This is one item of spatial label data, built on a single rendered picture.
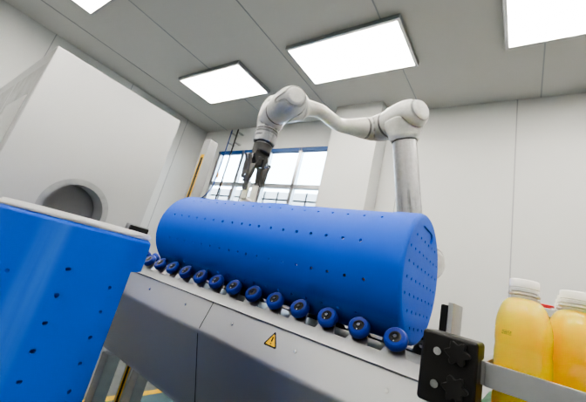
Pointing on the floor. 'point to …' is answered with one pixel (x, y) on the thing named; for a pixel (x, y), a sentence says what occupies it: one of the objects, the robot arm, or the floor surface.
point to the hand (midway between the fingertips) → (249, 192)
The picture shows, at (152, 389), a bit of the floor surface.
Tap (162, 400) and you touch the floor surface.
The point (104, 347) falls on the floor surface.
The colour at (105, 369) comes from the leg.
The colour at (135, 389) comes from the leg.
